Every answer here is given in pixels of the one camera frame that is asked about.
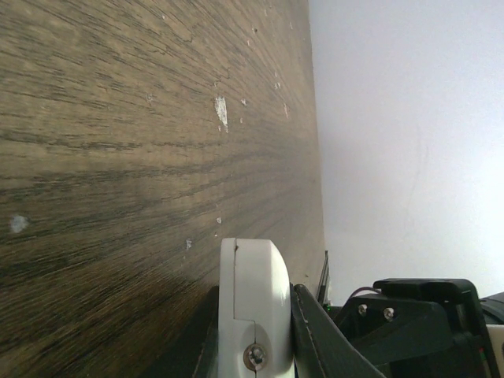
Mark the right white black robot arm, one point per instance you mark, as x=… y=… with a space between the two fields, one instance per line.
x=424 y=328

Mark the white remote control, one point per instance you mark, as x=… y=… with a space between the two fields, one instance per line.
x=254 y=312

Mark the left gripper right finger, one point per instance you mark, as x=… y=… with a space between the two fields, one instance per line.
x=320 y=349

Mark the black aluminium frame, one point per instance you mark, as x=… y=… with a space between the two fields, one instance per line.
x=324 y=282

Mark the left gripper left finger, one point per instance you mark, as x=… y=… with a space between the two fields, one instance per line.
x=195 y=351

